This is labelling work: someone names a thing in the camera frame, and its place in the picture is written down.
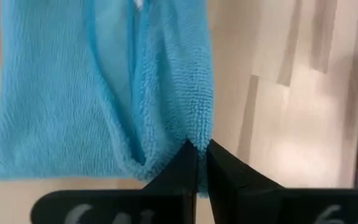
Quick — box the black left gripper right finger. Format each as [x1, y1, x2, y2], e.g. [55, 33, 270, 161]
[206, 139, 358, 224]

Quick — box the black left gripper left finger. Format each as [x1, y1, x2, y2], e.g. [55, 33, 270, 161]
[31, 139, 198, 224]

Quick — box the blue microfiber towel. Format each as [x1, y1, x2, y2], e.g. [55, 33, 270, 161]
[0, 0, 214, 198]

